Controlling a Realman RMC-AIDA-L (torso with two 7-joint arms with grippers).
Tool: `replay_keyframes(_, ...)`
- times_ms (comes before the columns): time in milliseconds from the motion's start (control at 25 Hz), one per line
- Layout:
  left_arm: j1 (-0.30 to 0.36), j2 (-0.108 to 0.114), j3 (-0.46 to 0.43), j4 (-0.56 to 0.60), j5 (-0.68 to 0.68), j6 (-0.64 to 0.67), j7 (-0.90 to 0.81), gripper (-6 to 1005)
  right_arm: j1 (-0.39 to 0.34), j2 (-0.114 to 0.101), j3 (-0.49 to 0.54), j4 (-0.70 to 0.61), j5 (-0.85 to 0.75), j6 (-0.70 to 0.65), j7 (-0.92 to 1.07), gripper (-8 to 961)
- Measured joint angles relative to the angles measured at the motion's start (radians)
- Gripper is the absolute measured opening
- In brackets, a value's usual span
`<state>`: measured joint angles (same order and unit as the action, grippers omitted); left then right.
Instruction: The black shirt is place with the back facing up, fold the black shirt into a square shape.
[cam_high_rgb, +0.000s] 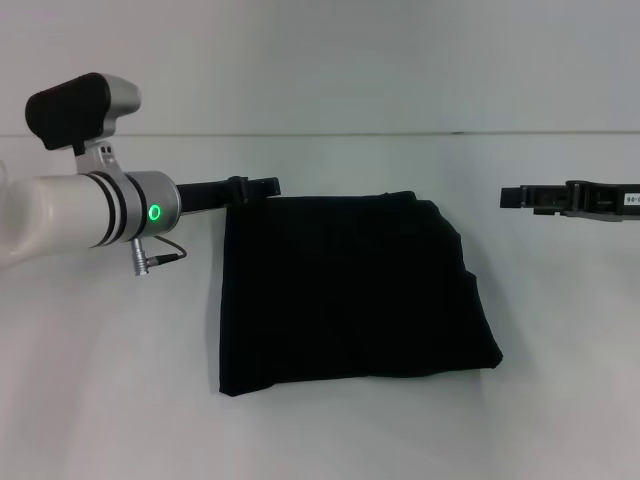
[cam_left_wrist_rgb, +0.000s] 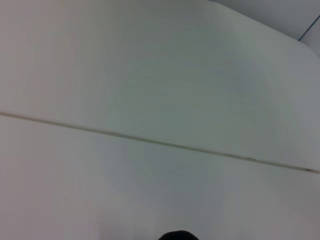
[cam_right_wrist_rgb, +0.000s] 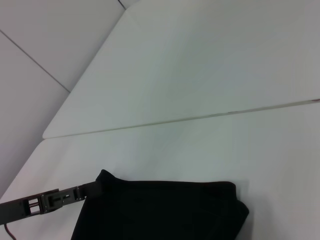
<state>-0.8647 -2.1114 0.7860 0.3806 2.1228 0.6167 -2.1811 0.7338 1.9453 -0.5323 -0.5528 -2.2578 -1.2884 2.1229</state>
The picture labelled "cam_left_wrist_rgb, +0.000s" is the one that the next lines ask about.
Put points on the black shirt with white print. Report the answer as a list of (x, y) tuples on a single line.
[(178, 236)]

